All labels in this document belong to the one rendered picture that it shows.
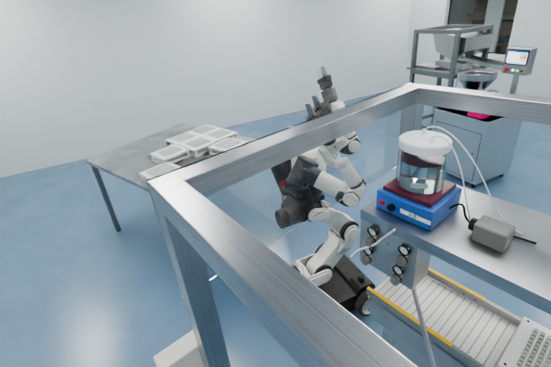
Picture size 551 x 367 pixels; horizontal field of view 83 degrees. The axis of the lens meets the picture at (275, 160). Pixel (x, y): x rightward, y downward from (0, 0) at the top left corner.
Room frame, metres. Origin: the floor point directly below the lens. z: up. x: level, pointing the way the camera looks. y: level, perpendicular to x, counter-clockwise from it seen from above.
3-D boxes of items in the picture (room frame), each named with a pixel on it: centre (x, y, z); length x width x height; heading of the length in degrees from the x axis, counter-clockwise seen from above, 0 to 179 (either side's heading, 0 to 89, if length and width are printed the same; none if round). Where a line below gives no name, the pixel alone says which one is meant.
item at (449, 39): (4.07, -2.42, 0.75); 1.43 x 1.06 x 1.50; 22
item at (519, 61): (3.02, -2.42, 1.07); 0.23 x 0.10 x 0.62; 22
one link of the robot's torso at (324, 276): (1.60, -0.18, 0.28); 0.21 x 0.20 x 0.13; 111
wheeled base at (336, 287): (1.61, -0.21, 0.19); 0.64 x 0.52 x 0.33; 111
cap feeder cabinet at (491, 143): (3.16, -2.21, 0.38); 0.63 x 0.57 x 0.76; 22
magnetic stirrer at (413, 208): (0.90, -0.47, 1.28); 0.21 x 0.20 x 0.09; 126
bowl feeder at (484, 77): (3.23, -2.24, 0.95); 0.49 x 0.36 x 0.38; 22
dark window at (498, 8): (5.93, -3.86, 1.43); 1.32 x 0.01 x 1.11; 22
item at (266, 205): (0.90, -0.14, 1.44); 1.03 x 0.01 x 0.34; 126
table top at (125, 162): (2.63, 0.83, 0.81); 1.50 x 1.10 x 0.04; 50
